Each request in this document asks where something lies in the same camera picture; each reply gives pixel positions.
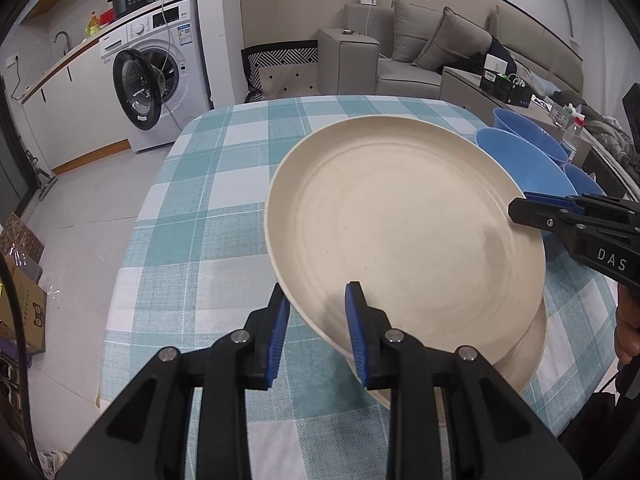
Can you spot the wall outlet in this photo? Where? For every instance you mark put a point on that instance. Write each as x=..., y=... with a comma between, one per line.
x=12, y=60

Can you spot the cardboard box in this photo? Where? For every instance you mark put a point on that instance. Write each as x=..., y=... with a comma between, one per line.
x=25, y=310
x=20, y=240

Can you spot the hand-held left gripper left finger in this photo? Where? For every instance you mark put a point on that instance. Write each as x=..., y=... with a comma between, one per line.
x=277, y=340

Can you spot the white washing machine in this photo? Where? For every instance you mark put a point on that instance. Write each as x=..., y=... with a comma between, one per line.
x=165, y=75

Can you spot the grey cushion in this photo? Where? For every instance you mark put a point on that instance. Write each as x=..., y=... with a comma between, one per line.
x=450, y=42
x=412, y=30

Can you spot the kitchen faucet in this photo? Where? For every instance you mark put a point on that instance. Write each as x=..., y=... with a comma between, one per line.
x=62, y=40

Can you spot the teal checkered tablecloth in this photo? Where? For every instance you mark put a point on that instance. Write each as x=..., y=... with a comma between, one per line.
x=210, y=240

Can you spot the black patterned chair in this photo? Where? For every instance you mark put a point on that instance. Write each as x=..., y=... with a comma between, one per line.
x=280, y=77

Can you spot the grey side cabinet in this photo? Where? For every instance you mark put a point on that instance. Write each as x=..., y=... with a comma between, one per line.
x=465, y=90

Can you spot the yellow bottle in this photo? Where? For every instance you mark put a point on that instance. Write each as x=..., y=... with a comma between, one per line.
x=92, y=24

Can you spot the dark blue cloth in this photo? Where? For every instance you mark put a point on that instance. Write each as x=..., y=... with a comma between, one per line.
x=502, y=57

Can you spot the small white box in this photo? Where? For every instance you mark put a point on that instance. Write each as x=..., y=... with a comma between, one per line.
x=495, y=64

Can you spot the floor mop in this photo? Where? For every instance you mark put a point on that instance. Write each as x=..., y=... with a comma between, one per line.
x=45, y=180

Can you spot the red box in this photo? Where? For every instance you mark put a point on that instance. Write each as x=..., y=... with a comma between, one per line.
x=108, y=18

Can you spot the grey blanket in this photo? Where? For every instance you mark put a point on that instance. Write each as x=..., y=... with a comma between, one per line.
x=605, y=130

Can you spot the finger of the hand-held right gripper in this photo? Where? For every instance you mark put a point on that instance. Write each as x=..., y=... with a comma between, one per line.
x=550, y=196
x=540, y=214

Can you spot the grey sofa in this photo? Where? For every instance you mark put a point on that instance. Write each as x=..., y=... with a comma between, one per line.
x=400, y=80

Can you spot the cream plate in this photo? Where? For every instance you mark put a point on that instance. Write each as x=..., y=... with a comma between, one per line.
x=520, y=365
x=400, y=230

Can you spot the dark glass door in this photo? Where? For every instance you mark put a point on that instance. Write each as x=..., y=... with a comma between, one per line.
x=10, y=150

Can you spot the black box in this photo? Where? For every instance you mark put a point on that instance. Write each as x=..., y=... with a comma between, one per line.
x=505, y=89

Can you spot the person's right hand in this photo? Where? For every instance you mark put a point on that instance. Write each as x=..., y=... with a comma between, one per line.
x=627, y=325

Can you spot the blue bowl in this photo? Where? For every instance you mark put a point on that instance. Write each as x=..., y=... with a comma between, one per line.
x=525, y=165
x=582, y=180
x=525, y=127

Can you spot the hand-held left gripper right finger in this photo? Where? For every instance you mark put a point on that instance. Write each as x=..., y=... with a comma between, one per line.
x=356, y=330

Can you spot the red capped water bottle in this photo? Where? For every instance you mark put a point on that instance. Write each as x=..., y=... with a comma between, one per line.
x=572, y=135

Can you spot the white kitchen counter cabinet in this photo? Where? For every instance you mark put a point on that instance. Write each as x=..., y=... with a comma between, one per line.
x=75, y=110

